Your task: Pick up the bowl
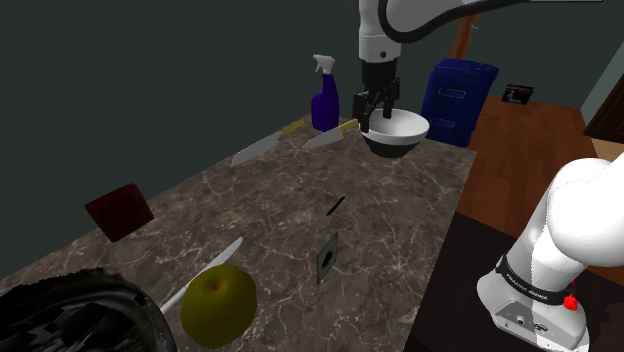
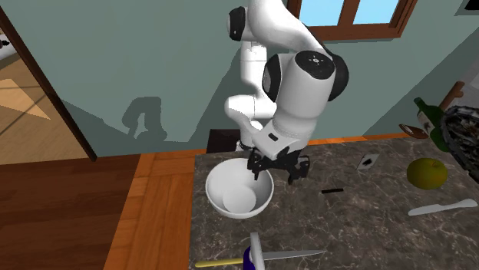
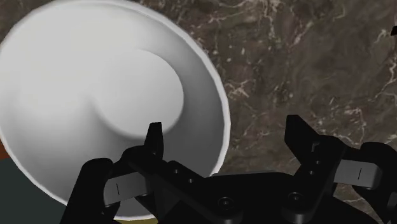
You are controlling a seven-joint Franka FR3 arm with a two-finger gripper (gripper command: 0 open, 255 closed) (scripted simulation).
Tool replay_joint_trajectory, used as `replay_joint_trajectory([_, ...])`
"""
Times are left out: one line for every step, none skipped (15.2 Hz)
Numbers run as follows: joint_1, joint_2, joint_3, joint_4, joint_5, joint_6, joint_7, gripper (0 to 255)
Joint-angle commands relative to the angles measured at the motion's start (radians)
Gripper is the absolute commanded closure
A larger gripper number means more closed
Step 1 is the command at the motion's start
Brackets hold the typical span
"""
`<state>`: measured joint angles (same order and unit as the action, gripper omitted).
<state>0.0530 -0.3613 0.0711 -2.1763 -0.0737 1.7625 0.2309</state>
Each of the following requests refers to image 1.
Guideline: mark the green apple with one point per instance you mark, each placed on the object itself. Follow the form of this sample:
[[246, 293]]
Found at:
[[219, 307]]

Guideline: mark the white and black bowl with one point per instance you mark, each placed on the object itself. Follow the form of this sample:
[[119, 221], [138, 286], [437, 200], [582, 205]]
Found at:
[[402, 129]]

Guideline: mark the grey flat card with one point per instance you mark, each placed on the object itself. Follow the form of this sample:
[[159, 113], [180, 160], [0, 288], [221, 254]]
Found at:
[[326, 258]]

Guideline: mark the dark red box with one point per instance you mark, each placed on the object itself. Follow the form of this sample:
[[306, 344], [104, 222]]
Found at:
[[119, 212]]

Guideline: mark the silver table knife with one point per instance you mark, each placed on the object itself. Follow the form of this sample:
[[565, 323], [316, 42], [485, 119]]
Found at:
[[222, 258]]

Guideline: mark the dark wall picture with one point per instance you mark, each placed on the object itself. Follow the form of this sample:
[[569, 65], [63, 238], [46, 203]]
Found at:
[[518, 94]]

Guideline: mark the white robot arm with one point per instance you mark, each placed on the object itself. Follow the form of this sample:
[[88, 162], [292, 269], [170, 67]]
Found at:
[[580, 219]]

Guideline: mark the large black bowl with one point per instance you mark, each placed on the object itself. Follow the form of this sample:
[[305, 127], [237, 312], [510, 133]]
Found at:
[[73, 317]]

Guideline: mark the blue cabinet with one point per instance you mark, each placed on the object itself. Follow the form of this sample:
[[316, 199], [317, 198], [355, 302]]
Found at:
[[458, 105]]

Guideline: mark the dark brown door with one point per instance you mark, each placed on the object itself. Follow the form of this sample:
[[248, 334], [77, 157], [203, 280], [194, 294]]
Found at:
[[609, 117]]

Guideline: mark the brown wooden frame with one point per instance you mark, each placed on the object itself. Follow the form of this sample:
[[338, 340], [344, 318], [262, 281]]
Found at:
[[462, 41]]

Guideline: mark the purple spray bottle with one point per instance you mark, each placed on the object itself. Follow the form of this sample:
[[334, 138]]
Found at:
[[325, 105]]

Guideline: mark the black pen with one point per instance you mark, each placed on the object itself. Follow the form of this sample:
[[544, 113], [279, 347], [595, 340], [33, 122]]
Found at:
[[336, 206]]

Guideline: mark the dark robot stand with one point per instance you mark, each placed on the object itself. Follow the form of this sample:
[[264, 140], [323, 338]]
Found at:
[[453, 292]]

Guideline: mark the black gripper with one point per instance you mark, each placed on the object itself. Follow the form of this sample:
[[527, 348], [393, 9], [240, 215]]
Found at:
[[378, 75]]

